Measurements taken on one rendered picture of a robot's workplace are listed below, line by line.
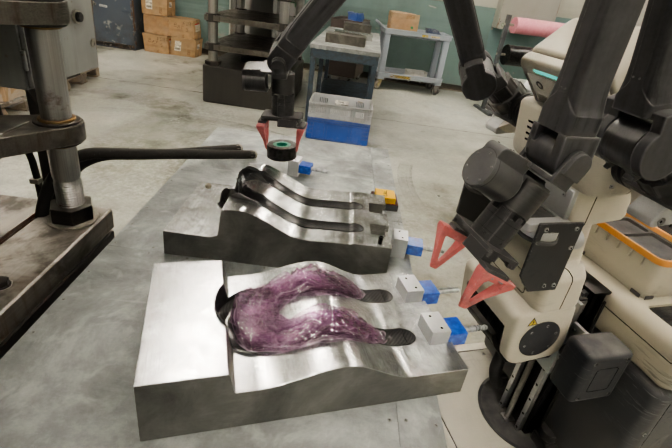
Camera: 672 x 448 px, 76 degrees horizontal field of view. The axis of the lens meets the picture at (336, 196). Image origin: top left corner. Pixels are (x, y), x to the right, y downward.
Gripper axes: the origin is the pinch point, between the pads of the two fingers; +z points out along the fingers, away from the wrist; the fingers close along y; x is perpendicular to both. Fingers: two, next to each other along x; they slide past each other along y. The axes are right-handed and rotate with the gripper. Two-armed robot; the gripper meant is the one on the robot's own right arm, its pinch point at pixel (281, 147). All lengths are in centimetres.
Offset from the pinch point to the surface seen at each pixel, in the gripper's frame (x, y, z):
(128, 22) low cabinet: -575, 333, 40
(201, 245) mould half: 29.9, 12.4, 13.5
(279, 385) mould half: 66, -11, 11
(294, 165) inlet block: -20.6, -0.8, 13.7
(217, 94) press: -357, 131, 80
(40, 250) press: 33, 47, 17
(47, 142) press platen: 26, 46, -6
